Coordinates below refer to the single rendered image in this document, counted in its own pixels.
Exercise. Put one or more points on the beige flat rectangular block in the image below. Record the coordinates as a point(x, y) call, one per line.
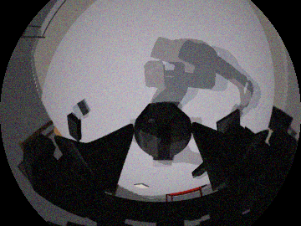
point(140, 185)

